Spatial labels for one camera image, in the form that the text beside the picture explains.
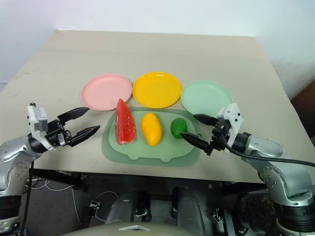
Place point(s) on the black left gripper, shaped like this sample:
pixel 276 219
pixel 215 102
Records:
pixel 57 135

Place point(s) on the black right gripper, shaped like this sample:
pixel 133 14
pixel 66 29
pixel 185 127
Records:
pixel 219 137

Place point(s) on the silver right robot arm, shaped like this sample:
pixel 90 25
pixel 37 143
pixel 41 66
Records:
pixel 270 152

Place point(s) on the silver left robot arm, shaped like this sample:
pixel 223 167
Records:
pixel 14 152

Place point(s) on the round green fruit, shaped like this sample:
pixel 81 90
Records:
pixel 178 127

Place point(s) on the light green plate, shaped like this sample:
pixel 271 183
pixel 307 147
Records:
pixel 205 97

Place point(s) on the pink plate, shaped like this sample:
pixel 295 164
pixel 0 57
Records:
pixel 105 92

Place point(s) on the yellow plate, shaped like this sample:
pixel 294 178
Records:
pixel 157 89

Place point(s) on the translucent green mat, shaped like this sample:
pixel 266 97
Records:
pixel 106 150

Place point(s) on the light green cutting board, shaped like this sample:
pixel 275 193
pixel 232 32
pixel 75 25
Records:
pixel 167 147

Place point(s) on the red watermelon slice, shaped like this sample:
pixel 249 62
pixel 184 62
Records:
pixel 125 125

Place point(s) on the yellow mango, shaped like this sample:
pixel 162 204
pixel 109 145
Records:
pixel 151 129

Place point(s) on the dark rounded robot leg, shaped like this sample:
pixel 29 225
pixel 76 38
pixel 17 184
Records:
pixel 189 209
pixel 123 206

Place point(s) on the dark fuzzy round object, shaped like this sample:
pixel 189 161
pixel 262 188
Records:
pixel 257 211

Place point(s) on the brown wooden furniture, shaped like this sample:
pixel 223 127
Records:
pixel 304 108

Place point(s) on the beige robot torso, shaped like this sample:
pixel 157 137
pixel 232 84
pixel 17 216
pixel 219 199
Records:
pixel 137 232

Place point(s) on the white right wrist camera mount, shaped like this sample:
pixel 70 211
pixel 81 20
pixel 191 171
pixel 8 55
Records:
pixel 233 115

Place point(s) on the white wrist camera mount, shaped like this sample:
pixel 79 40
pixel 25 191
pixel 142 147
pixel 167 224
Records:
pixel 233 115
pixel 37 120

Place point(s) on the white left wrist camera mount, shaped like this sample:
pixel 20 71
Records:
pixel 37 120

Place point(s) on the black table frame bar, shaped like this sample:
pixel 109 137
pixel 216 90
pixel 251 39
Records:
pixel 243 188
pixel 61 178

